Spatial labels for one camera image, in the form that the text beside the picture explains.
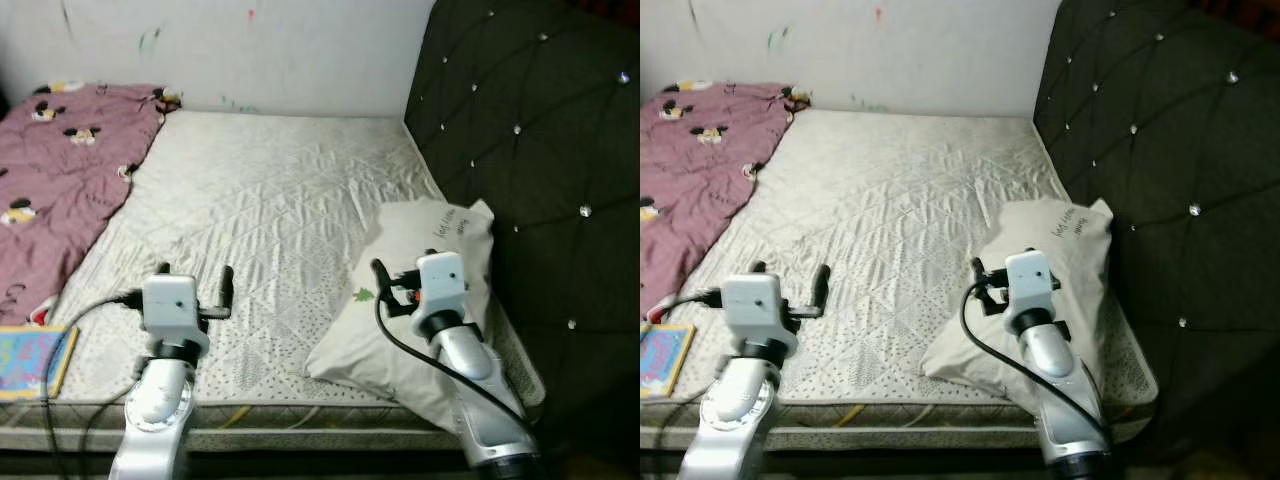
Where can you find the beige pillow with green tree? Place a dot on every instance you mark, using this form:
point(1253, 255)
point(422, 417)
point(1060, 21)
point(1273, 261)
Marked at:
point(390, 340)
point(975, 340)

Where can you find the blue yellow children's book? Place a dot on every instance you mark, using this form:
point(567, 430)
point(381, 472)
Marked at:
point(662, 360)
point(30, 362)

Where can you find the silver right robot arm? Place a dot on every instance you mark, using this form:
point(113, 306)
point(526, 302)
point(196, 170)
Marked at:
point(480, 380)
point(1060, 375)

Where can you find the white quilted mattress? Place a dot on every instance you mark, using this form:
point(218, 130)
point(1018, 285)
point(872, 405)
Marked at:
point(890, 200)
point(270, 200)

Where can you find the purple cartoon mouse blanket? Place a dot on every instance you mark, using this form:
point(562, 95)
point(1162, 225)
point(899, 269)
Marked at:
point(700, 180)
point(60, 180)

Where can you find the dark tufted headboard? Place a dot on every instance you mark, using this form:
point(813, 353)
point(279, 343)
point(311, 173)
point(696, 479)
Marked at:
point(540, 150)
point(1170, 150)

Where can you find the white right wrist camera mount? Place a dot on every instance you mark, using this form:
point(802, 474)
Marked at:
point(1030, 285)
point(442, 290)

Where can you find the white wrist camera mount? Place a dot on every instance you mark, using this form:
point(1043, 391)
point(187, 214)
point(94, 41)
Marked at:
point(442, 290)
point(1030, 285)
point(755, 305)
point(172, 305)

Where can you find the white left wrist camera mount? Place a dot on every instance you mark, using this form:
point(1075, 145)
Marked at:
point(172, 305)
point(755, 305)

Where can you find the dark bed frame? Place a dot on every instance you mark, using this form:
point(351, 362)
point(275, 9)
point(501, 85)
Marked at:
point(300, 462)
point(900, 462)

